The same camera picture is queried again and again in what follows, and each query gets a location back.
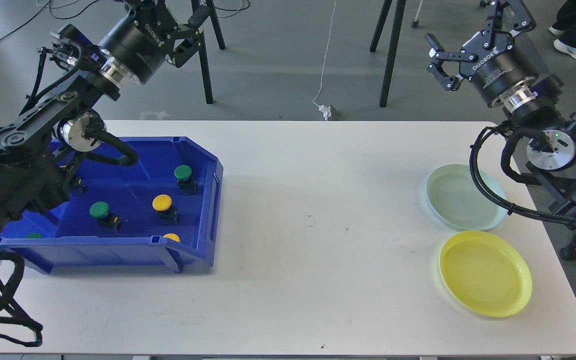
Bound light green plate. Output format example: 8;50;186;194
423;164;506;231

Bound black floor cables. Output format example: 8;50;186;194
0;0;251;80

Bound yellow push button front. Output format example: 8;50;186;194
162;233;181;243

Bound white cable with plug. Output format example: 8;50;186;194
311;0;339;122

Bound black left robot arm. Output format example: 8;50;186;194
0;0;218;347

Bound green push button corner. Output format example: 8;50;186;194
25;232;42;239

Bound blue plastic bin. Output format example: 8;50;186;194
0;137;224;274

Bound black tripod legs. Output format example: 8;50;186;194
369;0;407;109
190;0;227;105

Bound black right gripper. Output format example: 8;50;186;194
425;0;539;109

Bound yellow plate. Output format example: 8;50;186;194
438;230;533;319

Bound yellow push button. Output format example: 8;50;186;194
151;194;179;224
59;165;87;197
162;233;181;243

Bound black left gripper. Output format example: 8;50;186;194
99;0;211;84

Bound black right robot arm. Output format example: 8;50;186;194
425;0;576;235

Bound green push button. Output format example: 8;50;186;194
88;201;122;233
173;164;198;196

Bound left black tripod legs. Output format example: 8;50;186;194
190;0;227;105

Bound right black tripod legs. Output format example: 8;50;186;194
369;0;407;109

